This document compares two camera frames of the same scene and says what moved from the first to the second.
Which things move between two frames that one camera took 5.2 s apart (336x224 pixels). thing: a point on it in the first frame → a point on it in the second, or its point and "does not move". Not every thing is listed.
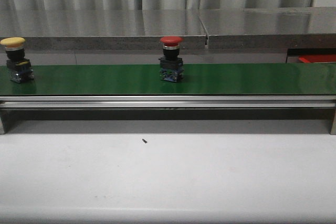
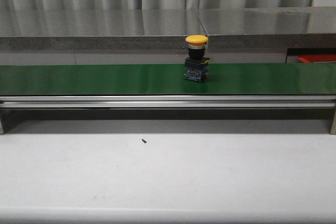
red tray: [311, 58] does not move
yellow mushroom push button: [20, 68] → [196, 68]
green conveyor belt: [313, 78] does not move
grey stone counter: [210, 35] does not move
